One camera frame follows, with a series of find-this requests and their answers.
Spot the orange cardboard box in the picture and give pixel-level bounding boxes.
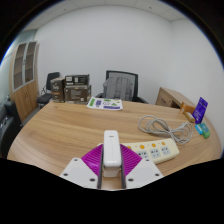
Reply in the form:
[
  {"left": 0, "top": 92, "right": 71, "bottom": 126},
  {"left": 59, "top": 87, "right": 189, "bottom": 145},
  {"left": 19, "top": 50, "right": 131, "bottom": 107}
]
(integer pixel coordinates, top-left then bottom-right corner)
[{"left": 179, "top": 102, "right": 196, "bottom": 116}]

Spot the cream power strip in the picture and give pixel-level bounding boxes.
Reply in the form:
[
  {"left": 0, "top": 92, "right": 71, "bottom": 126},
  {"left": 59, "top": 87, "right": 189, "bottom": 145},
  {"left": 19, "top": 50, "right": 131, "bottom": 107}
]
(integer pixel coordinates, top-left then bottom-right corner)
[{"left": 121, "top": 137, "right": 181, "bottom": 165}]

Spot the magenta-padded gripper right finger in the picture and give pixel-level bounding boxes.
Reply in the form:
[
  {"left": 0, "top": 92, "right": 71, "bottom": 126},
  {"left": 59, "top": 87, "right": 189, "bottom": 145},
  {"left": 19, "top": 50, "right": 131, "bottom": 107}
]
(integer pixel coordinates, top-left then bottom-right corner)
[{"left": 119, "top": 143, "right": 164, "bottom": 190}]

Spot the flat dark printed box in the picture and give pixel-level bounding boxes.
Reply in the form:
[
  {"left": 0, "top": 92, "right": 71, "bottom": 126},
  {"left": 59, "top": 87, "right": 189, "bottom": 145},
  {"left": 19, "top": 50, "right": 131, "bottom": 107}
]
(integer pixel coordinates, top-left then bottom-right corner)
[{"left": 64, "top": 73, "right": 91, "bottom": 88}]

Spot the white charger block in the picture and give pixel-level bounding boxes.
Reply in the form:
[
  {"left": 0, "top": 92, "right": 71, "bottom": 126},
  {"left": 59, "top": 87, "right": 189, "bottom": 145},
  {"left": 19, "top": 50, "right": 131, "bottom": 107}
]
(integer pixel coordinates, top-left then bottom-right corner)
[{"left": 102, "top": 129, "right": 121, "bottom": 178}]

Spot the small black chair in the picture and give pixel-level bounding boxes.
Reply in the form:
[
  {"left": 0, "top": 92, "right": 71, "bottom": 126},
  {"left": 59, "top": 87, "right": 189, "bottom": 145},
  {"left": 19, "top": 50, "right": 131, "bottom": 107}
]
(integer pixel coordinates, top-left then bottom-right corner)
[{"left": 35, "top": 71, "right": 61, "bottom": 109}]

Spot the grey coiled power cable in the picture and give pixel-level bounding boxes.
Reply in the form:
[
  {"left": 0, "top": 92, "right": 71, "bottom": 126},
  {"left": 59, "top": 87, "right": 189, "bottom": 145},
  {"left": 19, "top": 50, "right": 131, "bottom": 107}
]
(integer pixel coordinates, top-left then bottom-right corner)
[{"left": 137, "top": 114, "right": 195, "bottom": 145}]

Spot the purple standing card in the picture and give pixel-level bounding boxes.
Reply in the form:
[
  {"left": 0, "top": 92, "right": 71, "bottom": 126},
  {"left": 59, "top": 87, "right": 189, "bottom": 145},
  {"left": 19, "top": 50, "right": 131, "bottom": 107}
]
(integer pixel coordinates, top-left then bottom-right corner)
[{"left": 191, "top": 96, "right": 209, "bottom": 125}]

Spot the black sofa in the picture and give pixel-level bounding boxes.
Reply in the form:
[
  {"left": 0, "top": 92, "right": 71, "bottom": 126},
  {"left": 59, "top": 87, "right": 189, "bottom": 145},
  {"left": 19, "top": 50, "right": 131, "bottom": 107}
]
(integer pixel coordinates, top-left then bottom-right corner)
[{"left": 0, "top": 99, "right": 23, "bottom": 159}]

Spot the white printed paper sheet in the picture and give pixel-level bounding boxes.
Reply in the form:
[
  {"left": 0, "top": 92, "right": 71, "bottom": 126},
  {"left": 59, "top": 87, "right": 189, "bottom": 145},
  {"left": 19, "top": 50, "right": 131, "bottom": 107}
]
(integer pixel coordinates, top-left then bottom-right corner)
[{"left": 86, "top": 97, "right": 124, "bottom": 112}]

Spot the black mesh office chair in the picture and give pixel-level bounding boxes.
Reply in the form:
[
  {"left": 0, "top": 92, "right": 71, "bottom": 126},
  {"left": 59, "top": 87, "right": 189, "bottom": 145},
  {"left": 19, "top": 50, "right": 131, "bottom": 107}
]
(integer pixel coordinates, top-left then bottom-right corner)
[{"left": 95, "top": 69, "right": 149, "bottom": 104}]

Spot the wooden glass-door cabinet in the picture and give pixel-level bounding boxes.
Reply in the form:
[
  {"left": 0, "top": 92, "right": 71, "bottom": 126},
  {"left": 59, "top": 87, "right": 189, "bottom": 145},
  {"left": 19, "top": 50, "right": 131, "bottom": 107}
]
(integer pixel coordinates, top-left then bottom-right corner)
[{"left": 9, "top": 40, "right": 40, "bottom": 123}]

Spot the wooden side desk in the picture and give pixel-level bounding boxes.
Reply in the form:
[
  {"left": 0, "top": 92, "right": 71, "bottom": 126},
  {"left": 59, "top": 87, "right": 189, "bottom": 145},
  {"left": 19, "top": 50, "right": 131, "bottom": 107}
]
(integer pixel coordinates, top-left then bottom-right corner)
[{"left": 155, "top": 86, "right": 198, "bottom": 111}]

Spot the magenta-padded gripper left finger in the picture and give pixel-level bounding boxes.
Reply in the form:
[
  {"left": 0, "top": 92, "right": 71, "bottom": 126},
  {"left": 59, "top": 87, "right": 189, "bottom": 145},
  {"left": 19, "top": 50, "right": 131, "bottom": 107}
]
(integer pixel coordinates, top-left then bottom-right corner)
[{"left": 59, "top": 143, "right": 104, "bottom": 190}]

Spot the grey backpack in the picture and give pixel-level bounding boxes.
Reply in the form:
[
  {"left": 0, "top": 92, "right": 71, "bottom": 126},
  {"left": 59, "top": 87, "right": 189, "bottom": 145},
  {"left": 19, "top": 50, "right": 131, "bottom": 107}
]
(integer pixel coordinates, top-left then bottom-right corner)
[{"left": 102, "top": 76, "right": 134, "bottom": 102}]

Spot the small brown cardboard box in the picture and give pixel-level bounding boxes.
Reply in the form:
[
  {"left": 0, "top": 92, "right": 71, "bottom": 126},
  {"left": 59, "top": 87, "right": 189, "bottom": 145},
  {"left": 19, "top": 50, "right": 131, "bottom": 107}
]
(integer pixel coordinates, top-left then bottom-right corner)
[{"left": 50, "top": 77, "right": 66, "bottom": 103}]

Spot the small blue box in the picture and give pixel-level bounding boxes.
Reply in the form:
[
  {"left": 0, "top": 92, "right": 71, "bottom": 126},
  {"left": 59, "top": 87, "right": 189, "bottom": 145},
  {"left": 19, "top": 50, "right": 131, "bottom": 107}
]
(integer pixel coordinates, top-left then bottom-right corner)
[{"left": 194, "top": 123, "right": 205, "bottom": 136}]

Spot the small tan box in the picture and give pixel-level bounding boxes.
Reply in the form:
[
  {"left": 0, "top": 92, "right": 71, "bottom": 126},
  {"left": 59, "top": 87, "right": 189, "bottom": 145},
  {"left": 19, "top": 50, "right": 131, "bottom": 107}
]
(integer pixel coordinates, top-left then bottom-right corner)
[{"left": 184, "top": 111, "right": 197, "bottom": 124}]

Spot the green flat box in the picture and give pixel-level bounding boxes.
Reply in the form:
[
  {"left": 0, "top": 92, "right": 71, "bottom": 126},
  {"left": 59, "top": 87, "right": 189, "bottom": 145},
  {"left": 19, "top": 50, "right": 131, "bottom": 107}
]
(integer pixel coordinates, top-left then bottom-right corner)
[{"left": 199, "top": 122, "right": 212, "bottom": 140}]

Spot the large dark printed box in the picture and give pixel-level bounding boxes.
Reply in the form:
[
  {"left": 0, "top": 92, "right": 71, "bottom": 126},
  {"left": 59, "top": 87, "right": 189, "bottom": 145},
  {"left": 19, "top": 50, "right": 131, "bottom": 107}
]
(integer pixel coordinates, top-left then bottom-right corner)
[{"left": 63, "top": 85, "right": 92, "bottom": 105}]

